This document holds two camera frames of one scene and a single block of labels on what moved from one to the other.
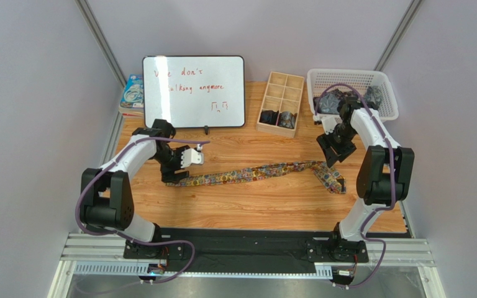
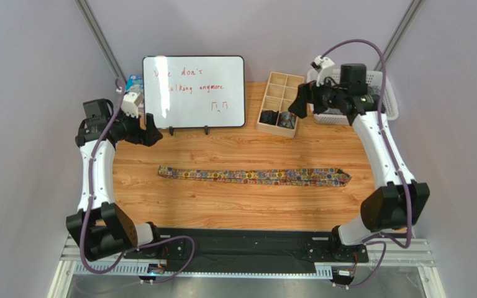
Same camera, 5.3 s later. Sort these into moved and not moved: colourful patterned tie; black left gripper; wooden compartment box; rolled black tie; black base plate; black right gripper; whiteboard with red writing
Moved: colourful patterned tie; black left gripper; black right gripper
Not moved: black base plate; rolled black tie; whiteboard with red writing; wooden compartment box
